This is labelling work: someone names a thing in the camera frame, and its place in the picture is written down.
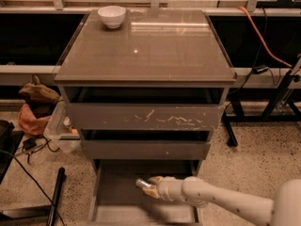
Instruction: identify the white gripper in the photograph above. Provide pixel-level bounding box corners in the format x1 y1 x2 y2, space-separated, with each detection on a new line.
142 176 185 202

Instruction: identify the silver redbull can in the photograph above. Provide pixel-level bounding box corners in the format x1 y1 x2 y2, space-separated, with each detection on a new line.
135 178 153 189

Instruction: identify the grey open bottom drawer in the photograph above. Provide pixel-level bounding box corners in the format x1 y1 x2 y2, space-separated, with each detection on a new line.
87 160 203 226

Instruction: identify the grey middle drawer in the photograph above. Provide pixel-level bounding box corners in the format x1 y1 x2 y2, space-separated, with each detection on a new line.
81 130 212 160

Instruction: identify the grey drawer cabinet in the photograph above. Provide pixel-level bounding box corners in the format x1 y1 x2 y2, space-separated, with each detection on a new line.
54 8 237 174

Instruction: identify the grey top drawer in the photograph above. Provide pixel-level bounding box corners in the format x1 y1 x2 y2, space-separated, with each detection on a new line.
61 86 227 131

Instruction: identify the clear plastic container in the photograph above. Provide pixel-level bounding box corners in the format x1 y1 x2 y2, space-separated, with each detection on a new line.
43 101 80 153

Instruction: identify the black metal bar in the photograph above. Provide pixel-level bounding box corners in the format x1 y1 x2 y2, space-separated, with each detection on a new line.
46 168 65 226

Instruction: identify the black power adapter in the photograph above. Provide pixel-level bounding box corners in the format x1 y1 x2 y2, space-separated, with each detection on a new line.
23 137 37 150

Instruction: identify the orange cloth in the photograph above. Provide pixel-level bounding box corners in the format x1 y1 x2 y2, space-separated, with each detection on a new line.
18 104 51 136

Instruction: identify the brown cloth bag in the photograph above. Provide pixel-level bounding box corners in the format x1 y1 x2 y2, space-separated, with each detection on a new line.
19 74 60 118

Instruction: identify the black equipment at left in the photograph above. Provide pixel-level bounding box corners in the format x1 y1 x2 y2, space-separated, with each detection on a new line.
0 120 24 184

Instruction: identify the white ceramic bowl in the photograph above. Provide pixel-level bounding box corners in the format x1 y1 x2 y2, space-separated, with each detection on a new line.
98 6 126 28

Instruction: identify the black table leg frame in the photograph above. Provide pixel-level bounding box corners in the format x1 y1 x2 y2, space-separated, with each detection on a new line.
222 57 301 147

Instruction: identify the black adapter on rail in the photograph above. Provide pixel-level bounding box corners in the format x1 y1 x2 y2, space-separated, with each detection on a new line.
252 65 269 74

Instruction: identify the black floor cable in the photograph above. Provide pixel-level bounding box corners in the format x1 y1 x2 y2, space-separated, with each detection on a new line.
0 149 66 226

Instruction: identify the orange cable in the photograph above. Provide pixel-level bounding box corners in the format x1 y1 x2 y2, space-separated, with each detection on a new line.
236 5 294 69

